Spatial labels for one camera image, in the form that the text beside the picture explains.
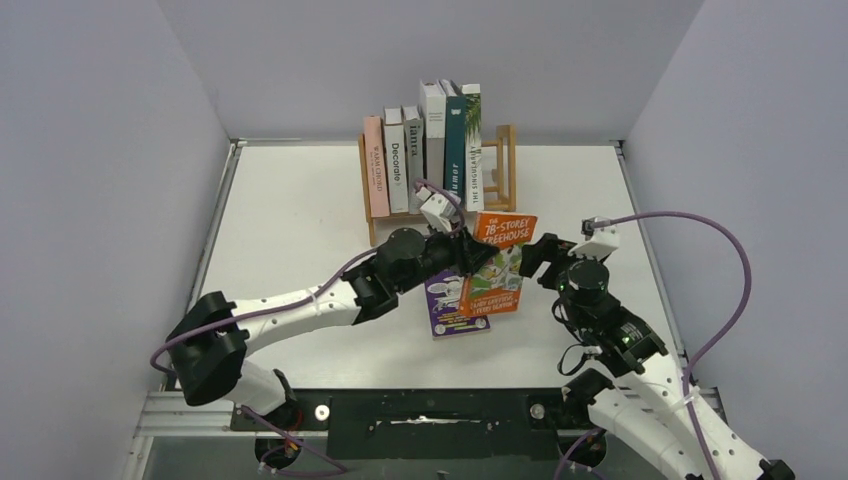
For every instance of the teal book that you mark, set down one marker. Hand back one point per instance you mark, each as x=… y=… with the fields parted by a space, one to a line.
x=454 y=155

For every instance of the orange Treehouse book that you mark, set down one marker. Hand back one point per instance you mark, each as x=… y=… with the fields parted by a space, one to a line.
x=496 y=287

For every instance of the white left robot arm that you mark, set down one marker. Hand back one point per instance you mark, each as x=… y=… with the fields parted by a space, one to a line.
x=210 y=346

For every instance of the purple book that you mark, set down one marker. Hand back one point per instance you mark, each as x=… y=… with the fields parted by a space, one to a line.
x=443 y=293

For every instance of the white booklet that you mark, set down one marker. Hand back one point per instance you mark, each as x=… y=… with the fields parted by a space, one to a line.
x=474 y=190

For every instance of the grey magazine-style book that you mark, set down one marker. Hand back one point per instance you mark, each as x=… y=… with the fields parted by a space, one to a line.
x=414 y=141

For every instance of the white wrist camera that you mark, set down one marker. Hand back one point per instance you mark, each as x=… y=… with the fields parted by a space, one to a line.
x=437 y=208
x=601 y=239

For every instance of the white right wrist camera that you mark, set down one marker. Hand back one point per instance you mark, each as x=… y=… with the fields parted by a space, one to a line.
x=601 y=239

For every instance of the pink Warm Chord book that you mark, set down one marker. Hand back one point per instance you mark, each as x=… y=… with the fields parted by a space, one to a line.
x=375 y=167

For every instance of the brown Decorate Furniture book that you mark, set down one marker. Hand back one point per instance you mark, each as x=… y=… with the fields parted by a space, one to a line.
x=394 y=141

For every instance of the wooden book rack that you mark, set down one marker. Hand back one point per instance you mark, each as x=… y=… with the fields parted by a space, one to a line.
x=499 y=180

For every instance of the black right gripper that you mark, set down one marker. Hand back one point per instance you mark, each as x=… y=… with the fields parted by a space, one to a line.
x=553 y=254

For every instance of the large grey white book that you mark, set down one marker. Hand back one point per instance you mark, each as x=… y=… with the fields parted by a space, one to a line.
x=432 y=99

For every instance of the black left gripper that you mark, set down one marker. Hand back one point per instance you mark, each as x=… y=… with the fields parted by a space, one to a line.
x=470 y=253

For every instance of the aluminium frame rail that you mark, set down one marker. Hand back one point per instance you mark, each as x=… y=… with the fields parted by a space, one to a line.
x=164 y=413

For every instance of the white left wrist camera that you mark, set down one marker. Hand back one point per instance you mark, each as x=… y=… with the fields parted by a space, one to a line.
x=437 y=208

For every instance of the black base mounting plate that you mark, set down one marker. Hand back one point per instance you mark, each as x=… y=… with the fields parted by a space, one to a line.
x=424 y=424

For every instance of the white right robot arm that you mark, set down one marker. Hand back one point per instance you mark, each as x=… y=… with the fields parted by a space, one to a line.
x=632 y=386

